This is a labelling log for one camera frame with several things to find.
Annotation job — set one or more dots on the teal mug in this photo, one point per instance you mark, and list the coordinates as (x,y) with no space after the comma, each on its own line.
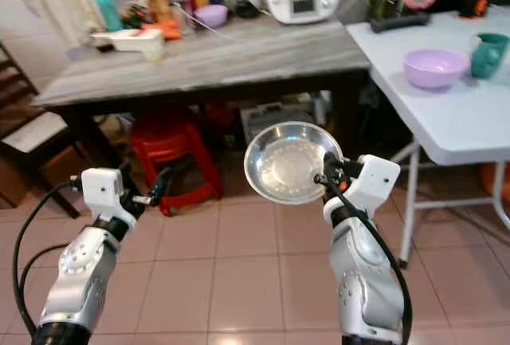
(488,56)

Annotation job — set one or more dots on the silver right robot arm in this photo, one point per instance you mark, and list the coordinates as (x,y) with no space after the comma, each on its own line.
(362,277)

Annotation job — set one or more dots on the red plastic stool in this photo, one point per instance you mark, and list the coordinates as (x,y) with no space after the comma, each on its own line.
(171,150)

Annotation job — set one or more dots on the small purple bowl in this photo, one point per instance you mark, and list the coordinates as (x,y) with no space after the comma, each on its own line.
(211,16)

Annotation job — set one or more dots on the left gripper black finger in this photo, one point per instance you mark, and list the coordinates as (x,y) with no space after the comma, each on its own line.
(162,182)

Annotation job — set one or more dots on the large purple plastic bowl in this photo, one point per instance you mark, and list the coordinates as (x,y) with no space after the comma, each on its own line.
(436,70)

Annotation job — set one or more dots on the white kitchen gadget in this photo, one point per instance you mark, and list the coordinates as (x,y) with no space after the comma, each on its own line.
(131,41)

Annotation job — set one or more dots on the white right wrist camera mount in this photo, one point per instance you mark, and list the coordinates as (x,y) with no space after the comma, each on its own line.
(376,178)

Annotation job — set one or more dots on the teal bottle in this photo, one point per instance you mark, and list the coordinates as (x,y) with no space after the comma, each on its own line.
(107,12)

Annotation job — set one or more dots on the orange and black object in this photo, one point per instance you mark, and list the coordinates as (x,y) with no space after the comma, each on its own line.
(478,2)

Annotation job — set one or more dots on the long black remote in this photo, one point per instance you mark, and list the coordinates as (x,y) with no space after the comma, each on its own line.
(400,21)

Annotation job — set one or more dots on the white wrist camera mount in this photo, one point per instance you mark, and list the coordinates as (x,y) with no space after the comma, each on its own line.
(103,190)
(376,178)

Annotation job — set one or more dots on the dark wooden chair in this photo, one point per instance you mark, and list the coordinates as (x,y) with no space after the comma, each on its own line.
(32,138)

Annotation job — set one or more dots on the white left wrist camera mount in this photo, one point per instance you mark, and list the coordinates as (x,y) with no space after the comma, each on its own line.
(103,190)

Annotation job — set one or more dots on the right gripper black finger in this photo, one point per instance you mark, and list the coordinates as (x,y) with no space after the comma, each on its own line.
(331,166)

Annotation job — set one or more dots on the orange object under table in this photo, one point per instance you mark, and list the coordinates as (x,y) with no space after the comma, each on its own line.
(496,182)

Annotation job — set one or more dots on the dark table with marble top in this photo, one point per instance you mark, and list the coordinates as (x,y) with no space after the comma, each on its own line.
(207,62)

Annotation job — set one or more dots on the white folding table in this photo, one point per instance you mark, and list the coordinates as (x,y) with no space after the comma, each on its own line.
(438,114)

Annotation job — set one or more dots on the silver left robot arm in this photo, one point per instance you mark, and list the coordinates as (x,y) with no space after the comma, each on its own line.
(84,277)

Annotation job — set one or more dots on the shiny steel bowl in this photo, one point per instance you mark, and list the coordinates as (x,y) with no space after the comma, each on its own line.
(287,166)

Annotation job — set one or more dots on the white storage box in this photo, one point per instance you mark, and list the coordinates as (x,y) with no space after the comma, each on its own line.
(275,122)

